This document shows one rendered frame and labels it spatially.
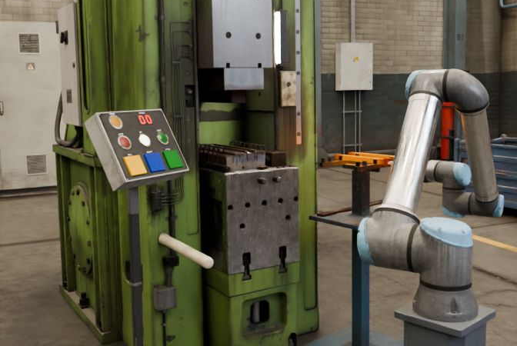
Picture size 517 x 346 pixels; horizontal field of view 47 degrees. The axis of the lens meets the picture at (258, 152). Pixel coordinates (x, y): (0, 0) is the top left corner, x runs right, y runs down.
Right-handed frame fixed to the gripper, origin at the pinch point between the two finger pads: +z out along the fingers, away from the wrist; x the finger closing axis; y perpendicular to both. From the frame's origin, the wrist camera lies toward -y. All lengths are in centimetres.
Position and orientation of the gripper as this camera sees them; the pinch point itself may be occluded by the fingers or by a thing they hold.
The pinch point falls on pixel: (391, 161)
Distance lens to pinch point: 274.4
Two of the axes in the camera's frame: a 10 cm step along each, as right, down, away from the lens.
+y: 0.2, 9.9, 1.1
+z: -6.4, -0.7, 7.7
